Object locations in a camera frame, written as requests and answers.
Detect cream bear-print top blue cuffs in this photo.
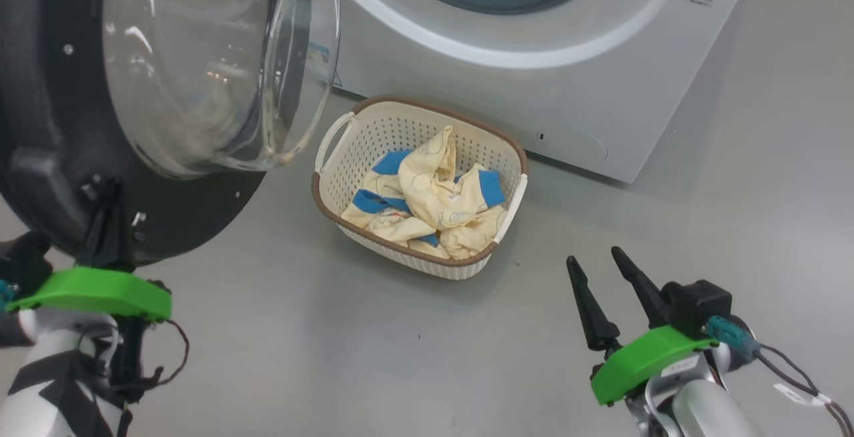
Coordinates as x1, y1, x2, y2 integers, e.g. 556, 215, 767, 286
398, 125, 506, 232

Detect cream bear-print pants blue cuffs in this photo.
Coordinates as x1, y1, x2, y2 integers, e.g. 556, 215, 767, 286
342, 149, 509, 261

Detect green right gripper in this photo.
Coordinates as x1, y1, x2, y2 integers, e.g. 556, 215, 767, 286
566, 246, 719, 406

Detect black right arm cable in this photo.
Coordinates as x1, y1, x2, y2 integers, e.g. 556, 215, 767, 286
754, 344, 854, 437

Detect black round glass washer door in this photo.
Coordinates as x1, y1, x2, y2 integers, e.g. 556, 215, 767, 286
0, 0, 341, 268

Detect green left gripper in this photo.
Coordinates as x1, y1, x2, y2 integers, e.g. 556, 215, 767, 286
5, 179, 173, 323

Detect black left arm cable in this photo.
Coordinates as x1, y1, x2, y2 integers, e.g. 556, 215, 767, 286
77, 317, 191, 404

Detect white front-load washing machine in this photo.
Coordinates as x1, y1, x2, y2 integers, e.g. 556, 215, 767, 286
330, 0, 763, 184

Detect teal cable connector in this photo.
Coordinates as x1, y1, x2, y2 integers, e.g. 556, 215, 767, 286
706, 316, 761, 362

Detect cream perforated basket brown rim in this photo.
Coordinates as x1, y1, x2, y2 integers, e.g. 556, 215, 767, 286
311, 95, 529, 282

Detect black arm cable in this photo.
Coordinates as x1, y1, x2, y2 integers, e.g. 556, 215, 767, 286
77, 317, 191, 404
754, 344, 854, 437

